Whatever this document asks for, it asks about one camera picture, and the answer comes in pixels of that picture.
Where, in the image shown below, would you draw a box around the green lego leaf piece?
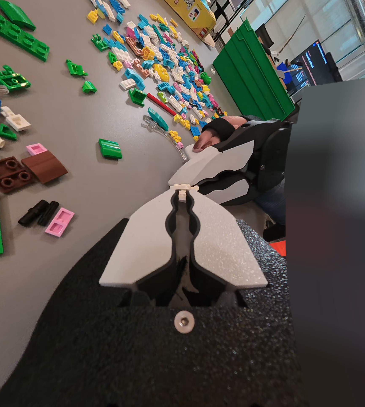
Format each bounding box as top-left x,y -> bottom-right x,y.
66,59 -> 88,77

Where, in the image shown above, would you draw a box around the black lego pins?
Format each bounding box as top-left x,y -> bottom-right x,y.
18,199 -> 60,227

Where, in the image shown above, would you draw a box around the green plastic bins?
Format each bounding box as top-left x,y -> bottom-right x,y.
212,18 -> 296,122

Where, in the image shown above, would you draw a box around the brown lego slope tile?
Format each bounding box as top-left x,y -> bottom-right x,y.
21,150 -> 69,184

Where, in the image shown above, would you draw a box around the pile of mixed colourful lego bricks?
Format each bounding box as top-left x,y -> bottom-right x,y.
86,0 -> 229,144

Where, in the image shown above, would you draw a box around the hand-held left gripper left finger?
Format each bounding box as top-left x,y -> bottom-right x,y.
99,190 -> 179,292

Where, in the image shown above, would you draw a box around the green rounded lego brick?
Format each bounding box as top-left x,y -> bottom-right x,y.
98,138 -> 123,160

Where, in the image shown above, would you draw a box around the computer monitor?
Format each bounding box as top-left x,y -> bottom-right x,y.
292,39 -> 336,95

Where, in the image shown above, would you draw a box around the small white lego piece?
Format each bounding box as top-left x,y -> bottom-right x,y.
173,183 -> 199,203

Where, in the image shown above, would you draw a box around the brown lego plate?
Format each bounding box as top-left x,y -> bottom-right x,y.
0,156 -> 37,194

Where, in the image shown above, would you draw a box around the red lego bar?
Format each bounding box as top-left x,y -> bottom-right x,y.
146,92 -> 177,117

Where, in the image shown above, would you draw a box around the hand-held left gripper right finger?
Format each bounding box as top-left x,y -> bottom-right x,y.
187,190 -> 269,289

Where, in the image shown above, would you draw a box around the person's right hand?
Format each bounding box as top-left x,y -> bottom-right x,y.
193,115 -> 250,154

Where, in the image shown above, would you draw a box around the green lego plant piece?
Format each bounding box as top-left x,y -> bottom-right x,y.
0,65 -> 32,93

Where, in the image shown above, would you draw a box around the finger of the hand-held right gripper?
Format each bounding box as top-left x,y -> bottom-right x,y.
168,140 -> 255,187
198,178 -> 250,205

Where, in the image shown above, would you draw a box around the green lego bracket piece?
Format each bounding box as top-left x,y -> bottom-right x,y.
128,88 -> 147,107

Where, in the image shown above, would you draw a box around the small green lego wedge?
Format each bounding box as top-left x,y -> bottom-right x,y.
0,123 -> 18,141

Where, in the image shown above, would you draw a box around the teal lego piece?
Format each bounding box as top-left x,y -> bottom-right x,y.
147,107 -> 170,132

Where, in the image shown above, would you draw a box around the long green lego plate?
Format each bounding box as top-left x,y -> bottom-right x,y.
0,13 -> 50,62

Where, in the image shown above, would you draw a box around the green curved lego slope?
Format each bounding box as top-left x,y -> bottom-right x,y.
0,0 -> 36,32

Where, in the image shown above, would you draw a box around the person's leg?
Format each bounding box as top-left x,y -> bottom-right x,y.
254,182 -> 287,227

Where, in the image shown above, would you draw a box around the pink lego plate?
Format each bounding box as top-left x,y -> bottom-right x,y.
45,207 -> 75,238

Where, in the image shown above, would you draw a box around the yellow lego box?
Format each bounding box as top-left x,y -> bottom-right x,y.
164,0 -> 217,39

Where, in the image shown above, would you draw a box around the white lego bracket piece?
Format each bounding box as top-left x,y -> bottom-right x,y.
0,106 -> 32,132

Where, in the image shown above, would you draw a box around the transparent curved lego piece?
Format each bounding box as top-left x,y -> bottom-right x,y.
142,116 -> 188,161

